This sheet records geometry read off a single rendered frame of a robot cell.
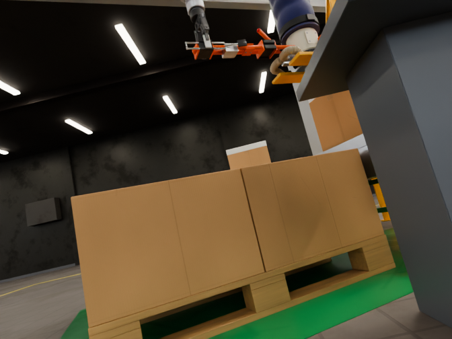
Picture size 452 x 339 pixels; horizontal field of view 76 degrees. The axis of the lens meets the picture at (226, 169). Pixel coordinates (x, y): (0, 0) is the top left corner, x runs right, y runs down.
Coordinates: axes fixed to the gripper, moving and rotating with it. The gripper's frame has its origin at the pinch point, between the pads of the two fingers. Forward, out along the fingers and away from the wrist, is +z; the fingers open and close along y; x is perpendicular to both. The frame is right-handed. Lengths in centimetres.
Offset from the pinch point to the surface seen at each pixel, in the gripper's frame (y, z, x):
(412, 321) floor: -58, 119, -15
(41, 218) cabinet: 966, -51, 298
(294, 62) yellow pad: -6.8, 13.3, -44.0
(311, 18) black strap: -11, -10, -59
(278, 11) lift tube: 1, -24, -49
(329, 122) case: 9, 43, -69
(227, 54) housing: -0.2, 3.3, -10.7
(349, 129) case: -4, 52, -68
